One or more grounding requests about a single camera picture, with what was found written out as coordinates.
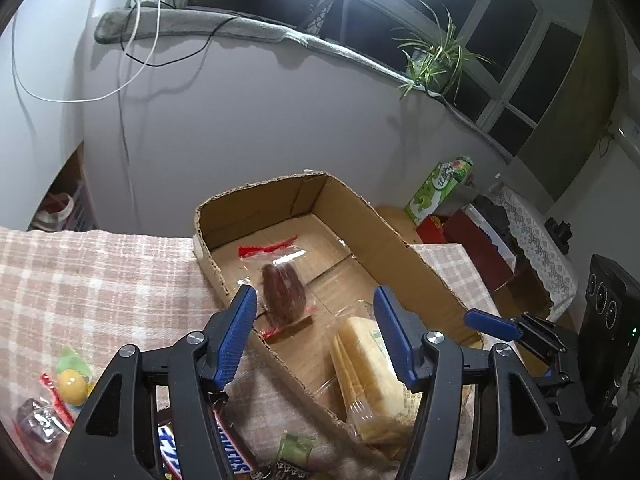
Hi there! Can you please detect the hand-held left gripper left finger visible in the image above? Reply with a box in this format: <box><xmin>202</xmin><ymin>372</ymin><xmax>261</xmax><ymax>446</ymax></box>
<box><xmin>52</xmin><ymin>285</ymin><xmax>258</xmax><ymax>480</ymax></box>

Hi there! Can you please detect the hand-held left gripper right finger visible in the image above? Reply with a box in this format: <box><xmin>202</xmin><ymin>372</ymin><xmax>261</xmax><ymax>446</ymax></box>
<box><xmin>372</xmin><ymin>285</ymin><xmax>576</xmax><ymax>480</ymax></box>

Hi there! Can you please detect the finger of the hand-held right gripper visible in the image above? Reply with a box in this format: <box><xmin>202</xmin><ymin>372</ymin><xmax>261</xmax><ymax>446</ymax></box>
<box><xmin>463</xmin><ymin>309</ymin><xmax>572</xmax><ymax>361</ymax></box>

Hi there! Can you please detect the yellow bread packet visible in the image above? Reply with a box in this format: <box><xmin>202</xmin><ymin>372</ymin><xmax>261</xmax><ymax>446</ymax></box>
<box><xmin>320</xmin><ymin>300</ymin><xmax>436</xmax><ymax>448</ymax></box>

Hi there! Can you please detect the brown snack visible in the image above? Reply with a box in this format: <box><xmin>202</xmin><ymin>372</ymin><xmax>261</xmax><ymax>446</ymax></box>
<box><xmin>239</xmin><ymin>234</ymin><xmax>317</xmax><ymax>341</ymax></box>

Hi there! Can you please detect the brown chocolate bar blue lettering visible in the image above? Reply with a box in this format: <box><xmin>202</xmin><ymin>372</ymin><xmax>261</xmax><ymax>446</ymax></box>
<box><xmin>157</xmin><ymin>405</ymin><xmax>253</xmax><ymax>480</ymax></box>

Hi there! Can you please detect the green square snack packet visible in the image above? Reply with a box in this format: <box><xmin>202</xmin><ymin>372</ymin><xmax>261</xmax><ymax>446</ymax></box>
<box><xmin>276</xmin><ymin>431</ymin><xmax>317</xmax><ymax>463</ymax></box>

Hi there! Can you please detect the cardboard box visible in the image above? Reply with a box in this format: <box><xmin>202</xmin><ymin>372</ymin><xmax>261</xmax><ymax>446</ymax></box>
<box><xmin>194</xmin><ymin>171</ymin><xmax>485</xmax><ymax>461</ymax></box>

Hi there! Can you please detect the small green candy packet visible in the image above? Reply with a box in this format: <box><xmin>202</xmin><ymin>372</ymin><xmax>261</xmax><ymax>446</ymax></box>
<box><xmin>54</xmin><ymin>347</ymin><xmax>96</xmax><ymax>396</ymax></box>

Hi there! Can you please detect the white lace cloth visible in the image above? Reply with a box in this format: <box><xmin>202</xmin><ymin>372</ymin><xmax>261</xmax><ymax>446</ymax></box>
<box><xmin>487</xmin><ymin>185</ymin><xmax>581</xmax><ymax>311</ymax></box>

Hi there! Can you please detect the red box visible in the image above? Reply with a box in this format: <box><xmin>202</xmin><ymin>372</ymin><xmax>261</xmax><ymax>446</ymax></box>
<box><xmin>417</xmin><ymin>207</ymin><xmax>516</xmax><ymax>286</ymax></box>

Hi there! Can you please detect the small black object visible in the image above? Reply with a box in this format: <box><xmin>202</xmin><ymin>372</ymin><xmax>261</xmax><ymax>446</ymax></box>
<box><xmin>545</xmin><ymin>217</ymin><xmax>573</xmax><ymax>253</ymax></box>

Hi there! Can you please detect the dark brown snack packet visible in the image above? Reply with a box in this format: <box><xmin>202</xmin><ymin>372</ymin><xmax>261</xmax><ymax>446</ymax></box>
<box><xmin>250</xmin><ymin>460</ymin><xmax>311</xmax><ymax>480</ymax></box>

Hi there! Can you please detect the green carton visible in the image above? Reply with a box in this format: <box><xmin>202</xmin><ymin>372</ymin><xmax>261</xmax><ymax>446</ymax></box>
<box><xmin>404</xmin><ymin>156</ymin><xmax>475</xmax><ymax>226</ymax></box>

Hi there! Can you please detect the pink checked tablecloth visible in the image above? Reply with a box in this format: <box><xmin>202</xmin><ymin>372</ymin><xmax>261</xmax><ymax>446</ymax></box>
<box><xmin>0</xmin><ymin>225</ymin><xmax>501</xmax><ymax>480</ymax></box>

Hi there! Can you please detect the small yellow candy packet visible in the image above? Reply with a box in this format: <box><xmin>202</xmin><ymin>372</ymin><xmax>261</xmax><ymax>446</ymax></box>
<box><xmin>57</xmin><ymin>369</ymin><xmax>88</xmax><ymax>405</ymax></box>

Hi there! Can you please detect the clear packet with red edge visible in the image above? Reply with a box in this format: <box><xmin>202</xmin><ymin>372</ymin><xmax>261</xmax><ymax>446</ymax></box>
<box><xmin>12</xmin><ymin>372</ymin><xmax>76</xmax><ymax>443</ymax></box>

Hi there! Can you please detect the red white shoe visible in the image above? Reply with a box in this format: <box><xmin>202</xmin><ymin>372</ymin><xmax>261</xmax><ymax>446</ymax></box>
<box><xmin>30</xmin><ymin>191</ymin><xmax>76</xmax><ymax>231</ymax></box>

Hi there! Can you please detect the potted spider plant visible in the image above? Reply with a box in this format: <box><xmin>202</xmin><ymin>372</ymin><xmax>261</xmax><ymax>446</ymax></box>
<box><xmin>392</xmin><ymin>0</ymin><xmax>496</xmax><ymax>106</ymax></box>

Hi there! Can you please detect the black tripod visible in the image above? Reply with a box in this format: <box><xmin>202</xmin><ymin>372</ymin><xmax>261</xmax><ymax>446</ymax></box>
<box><xmin>297</xmin><ymin>0</ymin><xmax>353</xmax><ymax>43</ymax></box>

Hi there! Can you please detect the black cable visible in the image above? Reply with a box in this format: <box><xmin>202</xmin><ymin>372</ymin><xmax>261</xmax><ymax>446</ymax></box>
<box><xmin>117</xmin><ymin>14</ymin><xmax>241</xmax><ymax>226</ymax></box>

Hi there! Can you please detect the white cable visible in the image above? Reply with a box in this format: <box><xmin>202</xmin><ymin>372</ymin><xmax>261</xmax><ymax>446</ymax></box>
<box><xmin>10</xmin><ymin>0</ymin><xmax>163</xmax><ymax>103</ymax></box>

